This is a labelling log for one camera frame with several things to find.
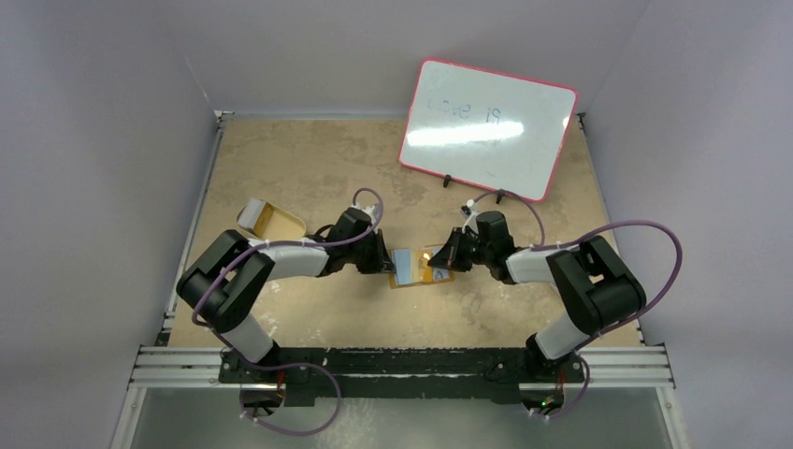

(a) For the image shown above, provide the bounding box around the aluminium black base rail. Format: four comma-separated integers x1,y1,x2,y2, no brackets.
131,347,674,411

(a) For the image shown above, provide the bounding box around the grey credit card stack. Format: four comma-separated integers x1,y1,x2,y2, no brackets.
237,198,267,234

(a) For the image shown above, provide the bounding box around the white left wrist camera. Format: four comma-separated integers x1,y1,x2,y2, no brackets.
362,204,382,221

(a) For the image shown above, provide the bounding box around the orange leather card holder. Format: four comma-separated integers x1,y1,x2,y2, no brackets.
389,245,454,289

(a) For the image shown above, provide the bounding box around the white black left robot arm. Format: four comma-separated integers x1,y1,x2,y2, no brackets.
175,207,396,383

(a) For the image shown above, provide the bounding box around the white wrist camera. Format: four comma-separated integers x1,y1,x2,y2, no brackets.
362,204,382,221
460,199,480,233

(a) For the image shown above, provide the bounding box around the beige oval tray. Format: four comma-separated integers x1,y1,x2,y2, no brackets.
238,199,307,240

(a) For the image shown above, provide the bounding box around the pink framed whiteboard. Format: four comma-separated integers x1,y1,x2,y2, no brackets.
398,59,578,201

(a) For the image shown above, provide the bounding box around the gold credit card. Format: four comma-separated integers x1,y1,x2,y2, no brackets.
411,249,433,282

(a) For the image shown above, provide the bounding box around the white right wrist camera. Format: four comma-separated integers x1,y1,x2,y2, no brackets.
460,199,480,233

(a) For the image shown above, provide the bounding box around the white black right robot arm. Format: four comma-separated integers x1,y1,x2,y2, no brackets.
427,210,647,381

